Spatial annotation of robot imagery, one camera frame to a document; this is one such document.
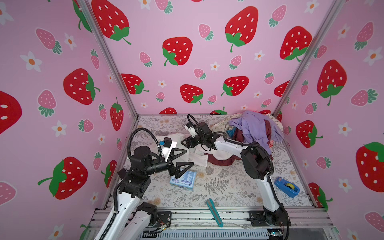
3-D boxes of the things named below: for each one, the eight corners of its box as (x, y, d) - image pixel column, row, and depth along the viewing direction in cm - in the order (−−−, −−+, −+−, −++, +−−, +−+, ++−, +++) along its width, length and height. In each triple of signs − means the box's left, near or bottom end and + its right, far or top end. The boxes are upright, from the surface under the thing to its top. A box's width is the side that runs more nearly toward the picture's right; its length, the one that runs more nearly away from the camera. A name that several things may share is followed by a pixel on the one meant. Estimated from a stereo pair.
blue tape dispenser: (272, 184, 88) (276, 181, 83) (275, 177, 90) (279, 174, 86) (292, 198, 83) (297, 195, 78) (295, 191, 85) (300, 188, 81)
